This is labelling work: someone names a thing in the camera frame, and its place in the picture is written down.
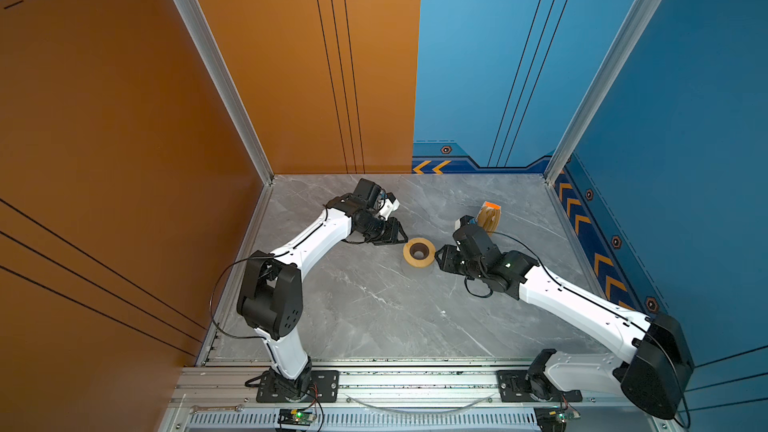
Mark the wooden ring dripper stand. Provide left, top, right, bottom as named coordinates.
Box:
left=403, top=237, right=436, bottom=269

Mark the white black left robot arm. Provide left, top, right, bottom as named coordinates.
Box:
left=236, top=179, right=408, bottom=395

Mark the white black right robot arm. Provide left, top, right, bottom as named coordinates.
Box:
left=434, top=223, right=695, bottom=420

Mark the green circuit board right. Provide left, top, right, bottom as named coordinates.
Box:
left=534, top=409, right=581, bottom=432

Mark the green circuit board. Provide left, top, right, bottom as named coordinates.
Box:
left=277, top=408, right=319, bottom=431
left=534, top=409, right=581, bottom=432

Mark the green circuit board left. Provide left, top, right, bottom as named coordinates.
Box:
left=277, top=408, right=319, bottom=431

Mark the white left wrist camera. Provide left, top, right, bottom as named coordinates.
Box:
left=377, top=192, right=400, bottom=220

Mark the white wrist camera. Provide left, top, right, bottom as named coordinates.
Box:
left=453, top=215, right=481, bottom=236
left=377, top=192, right=400, bottom=220

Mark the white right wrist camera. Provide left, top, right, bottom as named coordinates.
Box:
left=453, top=215, right=481, bottom=236

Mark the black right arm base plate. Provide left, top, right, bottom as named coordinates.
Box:
left=496, top=370, right=583, bottom=403

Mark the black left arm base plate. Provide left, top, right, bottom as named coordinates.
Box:
left=256, top=369, right=340, bottom=404

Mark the clear cable loop on rail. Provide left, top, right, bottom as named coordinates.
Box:
left=344, top=394, right=496, bottom=416

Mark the aluminium front rail frame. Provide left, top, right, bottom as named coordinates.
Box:
left=158, top=359, right=679, bottom=431

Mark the aluminium left corner post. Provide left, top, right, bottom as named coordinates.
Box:
left=173, top=0, right=274, bottom=186

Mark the aluminium corner post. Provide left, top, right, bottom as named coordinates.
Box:
left=543, top=0, right=663, bottom=186
left=173, top=0, right=274, bottom=186

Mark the aluminium right corner post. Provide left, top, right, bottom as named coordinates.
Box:
left=543, top=0, right=663, bottom=186

